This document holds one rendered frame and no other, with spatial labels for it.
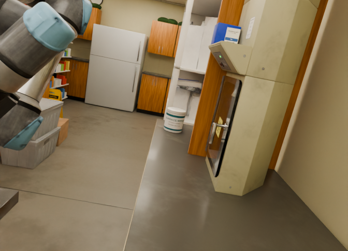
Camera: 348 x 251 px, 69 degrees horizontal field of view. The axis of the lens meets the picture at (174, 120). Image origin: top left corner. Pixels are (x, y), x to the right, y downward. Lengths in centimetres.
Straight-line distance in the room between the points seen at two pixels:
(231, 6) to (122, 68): 475
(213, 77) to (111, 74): 480
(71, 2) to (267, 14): 64
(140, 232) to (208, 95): 79
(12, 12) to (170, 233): 65
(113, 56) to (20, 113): 520
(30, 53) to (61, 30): 6
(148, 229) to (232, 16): 100
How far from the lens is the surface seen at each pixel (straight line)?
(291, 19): 100
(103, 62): 600
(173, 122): 167
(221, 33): 115
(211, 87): 130
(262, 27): 97
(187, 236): 79
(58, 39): 47
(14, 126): 80
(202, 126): 134
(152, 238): 76
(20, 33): 47
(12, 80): 49
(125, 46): 589
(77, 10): 92
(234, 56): 94
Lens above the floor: 142
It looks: 14 degrees down
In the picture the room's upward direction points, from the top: 12 degrees clockwise
